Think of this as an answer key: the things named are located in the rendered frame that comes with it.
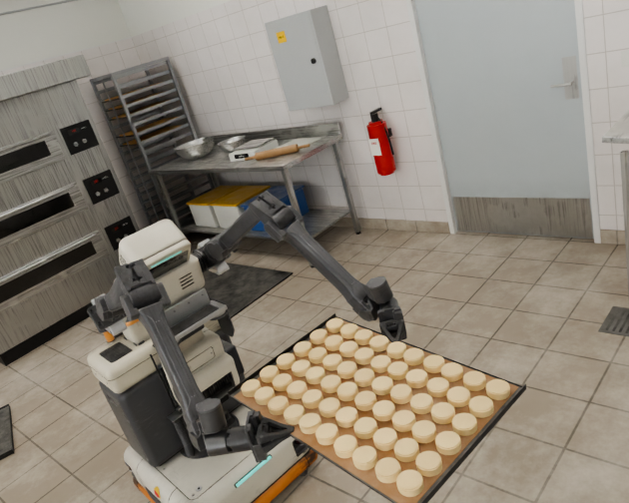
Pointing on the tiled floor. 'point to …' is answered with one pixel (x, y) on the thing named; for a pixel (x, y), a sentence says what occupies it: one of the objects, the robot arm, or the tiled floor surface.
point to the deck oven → (43, 209)
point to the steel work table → (215, 162)
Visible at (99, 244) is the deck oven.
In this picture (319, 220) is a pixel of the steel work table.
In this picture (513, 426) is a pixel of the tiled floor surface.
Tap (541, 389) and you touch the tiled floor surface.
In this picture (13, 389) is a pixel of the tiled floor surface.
